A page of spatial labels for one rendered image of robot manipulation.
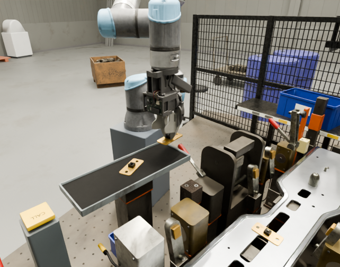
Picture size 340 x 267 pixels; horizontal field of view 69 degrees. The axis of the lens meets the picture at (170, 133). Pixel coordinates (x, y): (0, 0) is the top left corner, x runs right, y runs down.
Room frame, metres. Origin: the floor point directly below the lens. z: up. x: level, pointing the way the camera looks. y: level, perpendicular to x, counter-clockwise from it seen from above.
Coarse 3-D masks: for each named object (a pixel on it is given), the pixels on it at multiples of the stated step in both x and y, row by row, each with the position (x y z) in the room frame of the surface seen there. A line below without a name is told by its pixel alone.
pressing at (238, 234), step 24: (312, 168) 0.85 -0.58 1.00; (336, 168) 0.85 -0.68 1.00; (288, 192) 0.70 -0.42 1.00; (312, 192) 0.70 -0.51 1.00; (336, 192) 0.70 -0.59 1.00; (240, 216) 0.58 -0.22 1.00; (264, 216) 0.58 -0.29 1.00; (312, 216) 0.59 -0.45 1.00; (216, 240) 0.49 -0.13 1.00; (240, 240) 0.50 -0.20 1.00; (288, 240) 0.50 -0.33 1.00; (192, 264) 0.42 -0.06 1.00; (216, 264) 0.42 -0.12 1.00; (264, 264) 0.42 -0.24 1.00; (288, 264) 0.42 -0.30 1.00
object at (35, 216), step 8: (32, 208) 0.45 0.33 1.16; (40, 208) 0.45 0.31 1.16; (48, 208) 0.45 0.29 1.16; (24, 216) 0.42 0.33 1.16; (32, 216) 0.42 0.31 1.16; (40, 216) 0.42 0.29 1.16; (48, 216) 0.42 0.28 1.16; (24, 224) 0.40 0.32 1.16; (32, 224) 0.40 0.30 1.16; (40, 224) 0.41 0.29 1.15
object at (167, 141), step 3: (168, 135) 0.67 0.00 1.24; (177, 135) 0.69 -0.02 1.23; (180, 135) 0.69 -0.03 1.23; (162, 138) 0.66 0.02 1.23; (165, 138) 0.66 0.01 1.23; (168, 138) 0.66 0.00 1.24; (174, 138) 0.67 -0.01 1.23; (177, 138) 0.67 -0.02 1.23; (159, 141) 0.64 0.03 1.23; (162, 141) 0.64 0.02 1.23; (165, 141) 0.64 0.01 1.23; (168, 141) 0.64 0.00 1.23; (171, 141) 0.64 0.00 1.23; (165, 144) 0.63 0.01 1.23
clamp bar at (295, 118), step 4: (292, 112) 0.94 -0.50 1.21; (296, 112) 0.93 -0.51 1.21; (300, 112) 0.94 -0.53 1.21; (304, 112) 0.92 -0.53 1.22; (292, 116) 0.94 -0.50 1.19; (296, 116) 0.93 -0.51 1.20; (304, 116) 0.92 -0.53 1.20; (292, 120) 0.94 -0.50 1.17; (296, 120) 0.93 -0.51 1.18; (292, 124) 0.94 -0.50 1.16; (296, 124) 0.93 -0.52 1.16; (292, 128) 0.93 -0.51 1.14; (296, 128) 0.95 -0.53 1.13; (292, 132) 0.93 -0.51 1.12; (296, 132) 0.95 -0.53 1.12; (292, 136) 0.93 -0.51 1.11; (296, 136) 0.94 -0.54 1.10; (292, 140) 0.93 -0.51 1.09; (296, 140) 0.94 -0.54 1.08; (296, 144) 0.94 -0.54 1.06
